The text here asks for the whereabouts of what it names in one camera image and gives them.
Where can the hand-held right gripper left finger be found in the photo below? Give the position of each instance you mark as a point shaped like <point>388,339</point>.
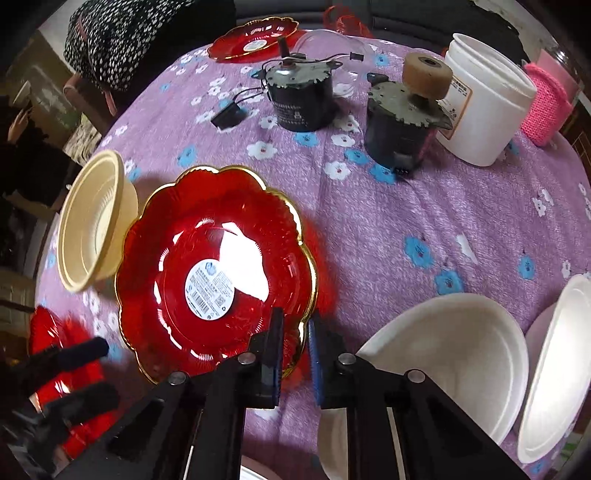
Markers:
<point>268,364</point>

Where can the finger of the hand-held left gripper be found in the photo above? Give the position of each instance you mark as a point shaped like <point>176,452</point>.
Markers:
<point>64,359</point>
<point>83,404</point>

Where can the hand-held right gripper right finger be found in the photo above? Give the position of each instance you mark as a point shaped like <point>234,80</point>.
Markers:
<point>316,364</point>

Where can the red gold-rimmed plate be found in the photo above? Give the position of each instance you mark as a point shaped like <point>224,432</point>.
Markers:
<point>184,240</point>
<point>240,44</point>
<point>46,327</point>

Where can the white foam bowl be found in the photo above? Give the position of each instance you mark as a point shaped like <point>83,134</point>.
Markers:
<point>256,473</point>
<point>443,350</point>
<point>554,369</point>

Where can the cream plastic bowl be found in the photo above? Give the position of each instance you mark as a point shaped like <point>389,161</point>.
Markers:
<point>87,221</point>

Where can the black motor with tan roller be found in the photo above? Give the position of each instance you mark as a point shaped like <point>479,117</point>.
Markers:
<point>397,134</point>

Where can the small black connector box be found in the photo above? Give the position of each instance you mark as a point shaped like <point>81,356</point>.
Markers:
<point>228,115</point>

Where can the black motor with shaft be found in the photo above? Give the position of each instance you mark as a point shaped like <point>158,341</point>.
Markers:
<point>300,101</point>

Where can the white plastic jar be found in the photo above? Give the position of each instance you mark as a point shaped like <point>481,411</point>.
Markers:
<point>489,120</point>

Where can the clear glass dome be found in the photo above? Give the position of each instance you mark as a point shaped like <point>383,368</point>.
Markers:
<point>332,44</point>

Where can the black white dotted bag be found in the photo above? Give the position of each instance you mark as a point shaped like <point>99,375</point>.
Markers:
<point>120,41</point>

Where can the bottle with pink knit sleeve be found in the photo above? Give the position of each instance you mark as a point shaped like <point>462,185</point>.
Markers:
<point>547,115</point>

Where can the red mesh ribbon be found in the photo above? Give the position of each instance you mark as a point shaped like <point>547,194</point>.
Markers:
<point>344,23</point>

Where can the black leather sofa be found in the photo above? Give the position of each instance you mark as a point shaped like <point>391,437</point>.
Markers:
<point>415,23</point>

